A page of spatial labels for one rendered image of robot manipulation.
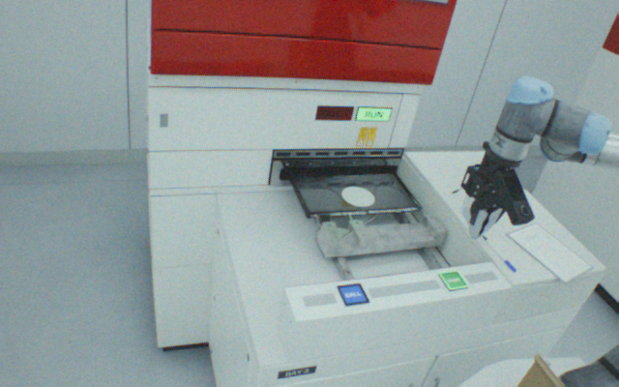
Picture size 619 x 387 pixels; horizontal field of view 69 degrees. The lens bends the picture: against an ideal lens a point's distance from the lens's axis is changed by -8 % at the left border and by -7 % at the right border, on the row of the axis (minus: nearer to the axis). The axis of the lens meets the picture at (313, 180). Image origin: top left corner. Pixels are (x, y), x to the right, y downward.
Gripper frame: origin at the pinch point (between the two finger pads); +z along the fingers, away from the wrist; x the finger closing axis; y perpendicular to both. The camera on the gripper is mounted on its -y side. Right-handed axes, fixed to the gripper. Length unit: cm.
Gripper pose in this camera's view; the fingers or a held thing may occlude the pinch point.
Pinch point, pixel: (477, 236)
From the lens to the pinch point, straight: 108.4
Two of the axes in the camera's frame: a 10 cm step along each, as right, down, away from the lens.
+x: -9.4, 0.3, -3.4
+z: -1.7, 8.2, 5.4
